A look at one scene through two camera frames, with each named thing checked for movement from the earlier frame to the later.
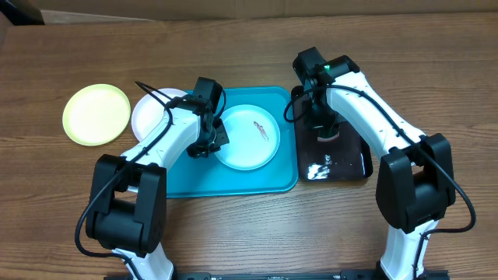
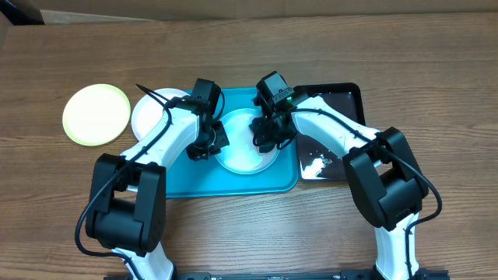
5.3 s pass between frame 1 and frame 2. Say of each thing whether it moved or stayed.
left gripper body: stayed
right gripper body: moved
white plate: stayed
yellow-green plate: stayed
